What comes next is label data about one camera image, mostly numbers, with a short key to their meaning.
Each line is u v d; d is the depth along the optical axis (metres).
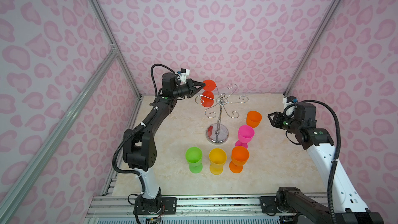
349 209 0.37
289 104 0.64
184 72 0.78
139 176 0.53
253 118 0.89
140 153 0.49
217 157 0.80
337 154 0.44
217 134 0.98
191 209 0.73
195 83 0.77
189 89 0.73
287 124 0.62
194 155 0.80
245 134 0.85
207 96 0.76
